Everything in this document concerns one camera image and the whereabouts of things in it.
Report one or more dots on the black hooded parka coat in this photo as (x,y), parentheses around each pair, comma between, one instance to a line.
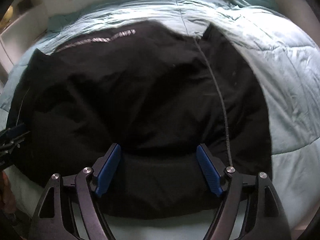
(158,95)

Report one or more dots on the light teal quilted duvet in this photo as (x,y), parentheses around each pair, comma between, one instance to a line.
(285,61)

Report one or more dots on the white wall shelf unit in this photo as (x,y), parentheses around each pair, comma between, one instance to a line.
(28,22)

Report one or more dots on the person's left hand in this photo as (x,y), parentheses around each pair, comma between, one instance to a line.
(8,201)

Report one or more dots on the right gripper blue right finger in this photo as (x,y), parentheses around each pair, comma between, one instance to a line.
(225,183)

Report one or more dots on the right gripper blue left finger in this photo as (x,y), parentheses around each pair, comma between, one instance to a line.
(91,183)

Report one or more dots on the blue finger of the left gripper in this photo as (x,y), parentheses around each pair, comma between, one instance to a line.
(17,140)
(12,129)

